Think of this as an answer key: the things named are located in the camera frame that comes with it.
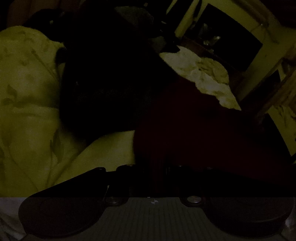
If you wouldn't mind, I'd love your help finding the dark large garment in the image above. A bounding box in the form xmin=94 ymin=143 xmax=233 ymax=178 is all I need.
xmin=55 ymin=14 xmax=295 ymax=200

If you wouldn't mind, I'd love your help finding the white floral bed sheet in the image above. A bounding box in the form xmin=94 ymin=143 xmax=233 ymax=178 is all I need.
xmin=1 ymin=26 xmax=134 ymax=198

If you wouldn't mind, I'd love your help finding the small pale crumpled cloth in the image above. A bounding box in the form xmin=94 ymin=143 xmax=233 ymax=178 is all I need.
xmin=197 ymin=58 xmax=229 ymax=85

